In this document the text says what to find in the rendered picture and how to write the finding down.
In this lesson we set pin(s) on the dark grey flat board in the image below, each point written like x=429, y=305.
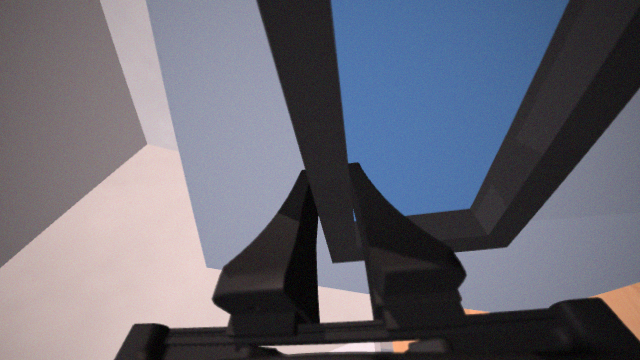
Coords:
x=241, y=159

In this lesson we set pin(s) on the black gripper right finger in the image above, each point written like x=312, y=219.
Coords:
x=413, y=278

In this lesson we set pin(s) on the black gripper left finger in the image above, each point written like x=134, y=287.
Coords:
x=272, y=285

